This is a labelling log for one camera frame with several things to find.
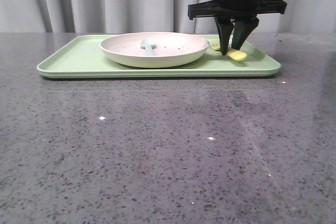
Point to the light blue plastic spoon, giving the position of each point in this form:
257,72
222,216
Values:
148,45

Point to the light green plastic tray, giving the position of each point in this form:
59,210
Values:
83,58

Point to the yellow plastic fork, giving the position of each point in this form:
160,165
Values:
234,54

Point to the grey pleated curtain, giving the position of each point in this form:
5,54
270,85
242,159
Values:
127,16

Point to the pale pink speckled plate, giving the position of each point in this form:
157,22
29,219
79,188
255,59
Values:
172,49

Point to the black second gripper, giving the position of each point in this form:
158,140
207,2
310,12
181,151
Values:
235,9

